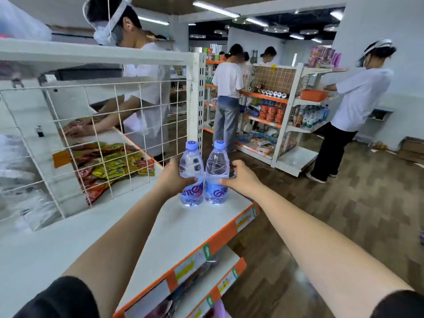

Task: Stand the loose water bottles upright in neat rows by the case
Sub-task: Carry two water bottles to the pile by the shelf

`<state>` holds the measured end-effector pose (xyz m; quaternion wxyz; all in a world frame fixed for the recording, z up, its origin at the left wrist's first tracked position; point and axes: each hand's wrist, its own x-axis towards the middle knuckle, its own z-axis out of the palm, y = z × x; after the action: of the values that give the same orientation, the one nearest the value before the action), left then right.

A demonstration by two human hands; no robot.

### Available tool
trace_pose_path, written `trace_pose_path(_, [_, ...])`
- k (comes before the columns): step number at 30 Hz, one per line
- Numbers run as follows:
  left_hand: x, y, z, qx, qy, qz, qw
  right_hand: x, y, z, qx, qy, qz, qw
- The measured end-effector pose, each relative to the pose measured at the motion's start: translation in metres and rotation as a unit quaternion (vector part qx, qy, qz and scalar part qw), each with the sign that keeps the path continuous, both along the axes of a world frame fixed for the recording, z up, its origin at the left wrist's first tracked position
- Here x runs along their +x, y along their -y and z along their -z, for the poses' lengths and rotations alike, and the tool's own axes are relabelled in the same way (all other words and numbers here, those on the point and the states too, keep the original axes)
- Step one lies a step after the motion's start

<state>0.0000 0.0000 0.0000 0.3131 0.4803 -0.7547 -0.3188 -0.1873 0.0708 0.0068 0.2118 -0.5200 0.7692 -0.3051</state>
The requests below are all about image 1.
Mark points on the person's left hand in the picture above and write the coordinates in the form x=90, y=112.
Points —
x=172, y=180

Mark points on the person's right hand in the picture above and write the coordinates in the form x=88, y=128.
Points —
x=243, y=180

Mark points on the water bottle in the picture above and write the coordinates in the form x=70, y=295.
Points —
x=192, y=165
x=217, y=165

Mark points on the person's right forearm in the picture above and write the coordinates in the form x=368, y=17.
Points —
x=314, y=251

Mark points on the person's left forearm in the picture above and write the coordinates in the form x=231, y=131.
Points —
x=132, y=245

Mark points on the person's black left sleeve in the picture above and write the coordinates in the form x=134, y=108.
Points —
x=56, y=299

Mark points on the person's black sleeve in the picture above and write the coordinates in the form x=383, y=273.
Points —
x=400, y=306
x=56, y=299

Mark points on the person's black right sleeve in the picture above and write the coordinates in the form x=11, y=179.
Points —
x=400, y=306

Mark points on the white yellow price label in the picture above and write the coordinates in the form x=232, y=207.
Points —
x=190, y=265
x=227, y=281
x=245, y=220

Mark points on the white orange-edged store shelf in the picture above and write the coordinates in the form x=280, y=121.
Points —
x=185, y=228

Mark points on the white orange-edged goods rack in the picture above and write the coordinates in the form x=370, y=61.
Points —
x=296, y=158

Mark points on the pile of colourful snack packets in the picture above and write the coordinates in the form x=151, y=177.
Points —
x=109, y=165

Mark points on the row of red cans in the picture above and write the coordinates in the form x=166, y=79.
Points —
x=272, y=112

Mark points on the row of silver tins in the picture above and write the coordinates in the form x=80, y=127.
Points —
x=275, y=94

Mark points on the brown pegboard panel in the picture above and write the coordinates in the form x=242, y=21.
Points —
x=275, y=79

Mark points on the orange plastic tray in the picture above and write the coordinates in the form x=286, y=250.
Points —
x=313, y=95

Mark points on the heap of clear plastic packets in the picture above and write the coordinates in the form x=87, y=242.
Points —
x=20, y=182

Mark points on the round ceiling lamp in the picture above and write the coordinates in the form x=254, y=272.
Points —
x=276, y=29
x=331, y=27
x=308, y=31

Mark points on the white ceiling strip light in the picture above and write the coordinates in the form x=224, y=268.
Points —
x=215, y=9
x=256, y=21
x=153, y=20

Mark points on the plain brown cardboard box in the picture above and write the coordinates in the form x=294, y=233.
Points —
x=412, y=150

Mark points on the clear plastic bag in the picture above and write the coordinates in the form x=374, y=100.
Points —
x=20, y=23

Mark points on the small blue wall shelf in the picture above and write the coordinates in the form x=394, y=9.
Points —
x=377, y=114

